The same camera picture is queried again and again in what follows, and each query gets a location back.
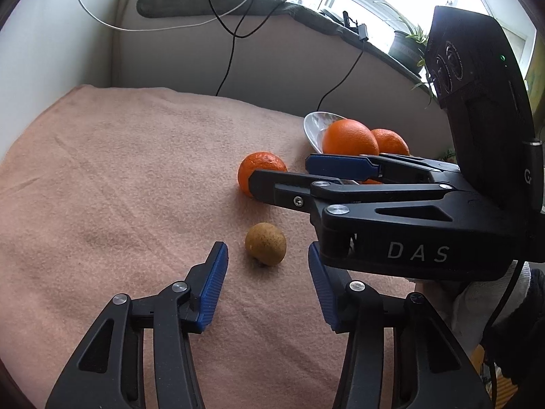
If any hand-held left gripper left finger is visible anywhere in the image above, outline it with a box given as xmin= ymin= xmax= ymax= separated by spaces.
xmin=45 ymin=241 xmax=229 ymax=409

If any grey windowsill cloth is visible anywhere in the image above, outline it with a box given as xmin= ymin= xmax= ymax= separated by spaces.
xmin=136 ymin=0 xmax=431 ymax=90

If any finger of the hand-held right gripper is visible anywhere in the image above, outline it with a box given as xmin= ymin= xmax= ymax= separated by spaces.
xmin=248 ymin=169 xmax=470 ymax=234
xmin=305 ymin=152 xmax=464 ymax=184

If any person's right forearm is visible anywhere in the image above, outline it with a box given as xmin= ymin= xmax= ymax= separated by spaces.
xmin=481 ymin=281 xmax=545 ymax=386

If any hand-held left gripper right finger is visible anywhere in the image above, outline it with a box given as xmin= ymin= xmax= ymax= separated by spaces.
xmin=309 ymin=241 xmax=495 ymax=409

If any small mandarin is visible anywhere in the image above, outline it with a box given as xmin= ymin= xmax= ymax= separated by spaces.
xmin=237 ymin=152 xmax=288 ymax=199

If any brown longan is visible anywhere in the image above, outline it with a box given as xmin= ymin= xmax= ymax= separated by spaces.
xmin=245 ymin=222 xmax=287 ymax=267

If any person's right hand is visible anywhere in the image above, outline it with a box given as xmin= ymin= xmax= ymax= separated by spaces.
xmin=451 ymin=262 xmax=533 ymax=350

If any potted spider plant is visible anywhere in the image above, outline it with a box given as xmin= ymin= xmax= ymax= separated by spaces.
xmin=389 ymin=15 xmax=439 ymax=107

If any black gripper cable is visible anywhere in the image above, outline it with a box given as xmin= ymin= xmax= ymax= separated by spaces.
xmin=481 ymin=260 xmax=525 ymax=409

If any pink blanket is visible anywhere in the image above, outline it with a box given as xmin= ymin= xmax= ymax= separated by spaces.
xmin=0 ymin=84 xmax=426 ymax=409

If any large orange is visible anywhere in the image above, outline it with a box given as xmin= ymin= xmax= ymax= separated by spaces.
xmin=322 ymin=119 xmax=380 ymax=157
xmin=370 ymin=128 xmax=410 ymax=157

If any white floral plate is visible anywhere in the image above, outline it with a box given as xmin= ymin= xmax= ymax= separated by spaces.
xmin=303 ymin=111 xmax=360 ymax=186

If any black adapter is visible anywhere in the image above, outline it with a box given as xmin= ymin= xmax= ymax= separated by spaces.
xmin=319 ymin=9 xmax=370 ymax=41

